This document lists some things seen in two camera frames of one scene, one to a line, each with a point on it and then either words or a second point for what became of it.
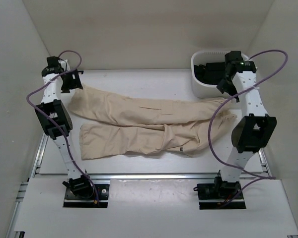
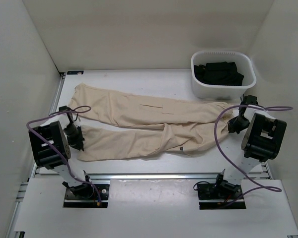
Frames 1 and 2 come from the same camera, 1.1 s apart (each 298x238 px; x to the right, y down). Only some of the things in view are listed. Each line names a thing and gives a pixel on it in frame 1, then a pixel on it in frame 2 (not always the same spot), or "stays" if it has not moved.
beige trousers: x=115 y=126 stays
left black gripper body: x=69 y=83 to x=74 y=136
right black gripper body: x=226 y=84 to x=238 y=124
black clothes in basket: x=210 y=73 stays
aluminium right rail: x=263 y=163 stays
